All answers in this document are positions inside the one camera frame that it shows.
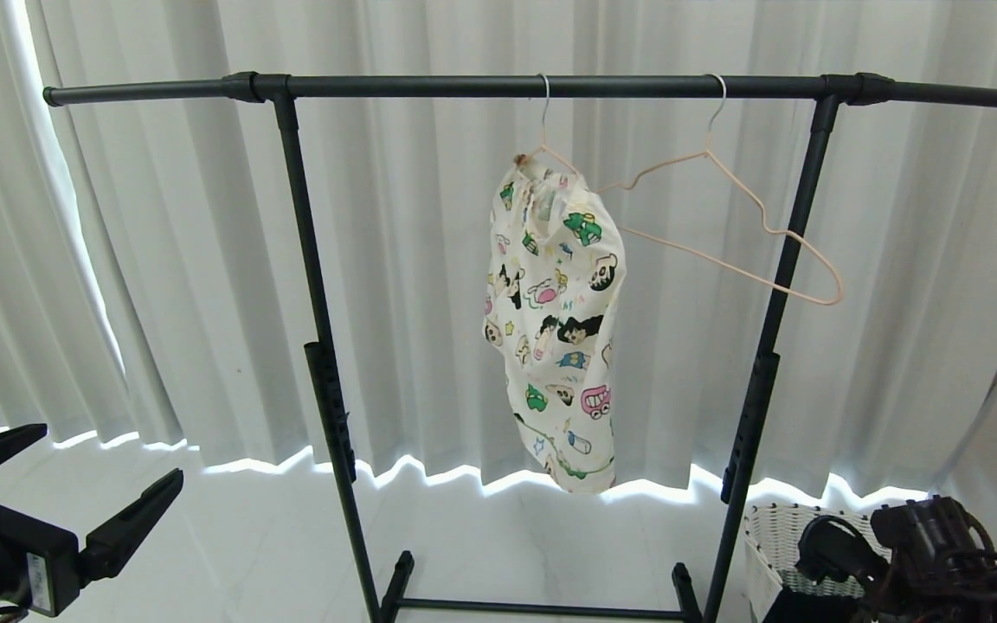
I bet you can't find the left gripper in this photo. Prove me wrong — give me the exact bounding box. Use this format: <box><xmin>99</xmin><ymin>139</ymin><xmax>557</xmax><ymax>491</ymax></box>
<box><xmin>0</xmin><ymin>402</ymin><xmax>184</xmax><ymax>618</ymax></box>

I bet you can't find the black clothes rack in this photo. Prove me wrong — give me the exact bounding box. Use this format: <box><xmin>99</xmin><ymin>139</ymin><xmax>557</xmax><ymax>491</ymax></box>
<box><xmin>42</xmin><ymin>72</ymin><xmax>997</xmax><ymax>623</ymax></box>

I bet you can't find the pink clothes hanger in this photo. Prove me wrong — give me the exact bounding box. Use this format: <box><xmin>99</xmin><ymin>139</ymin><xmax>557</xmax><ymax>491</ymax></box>
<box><xmin>598</xmin><ymin>74</ymin><xmax>846</xmax><ymax>307</ymax></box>
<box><xmin>511</xmin><ymin>74</ymin><xmax>586</xmax><ymax>178</ymax></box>

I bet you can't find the white laundry basket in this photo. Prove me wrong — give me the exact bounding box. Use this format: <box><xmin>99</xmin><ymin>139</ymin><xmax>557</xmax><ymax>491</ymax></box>
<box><xmin>743</xmin><ymin>503</ymin><xmax>897</xmax><ymax>623</ymax></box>

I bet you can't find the white curtain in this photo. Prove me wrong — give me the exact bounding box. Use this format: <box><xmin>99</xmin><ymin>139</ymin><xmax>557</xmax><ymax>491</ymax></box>
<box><xmin>0</xmin><ymin>0</ymin><xmax>997</xmax><ymax>504</ymax></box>

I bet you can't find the cream printed garment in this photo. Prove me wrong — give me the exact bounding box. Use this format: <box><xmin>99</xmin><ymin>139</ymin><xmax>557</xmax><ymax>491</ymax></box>
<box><xmin>483</xmin><ymin>154</ymin><xmax>627</xmax><ymax>496</ymax></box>

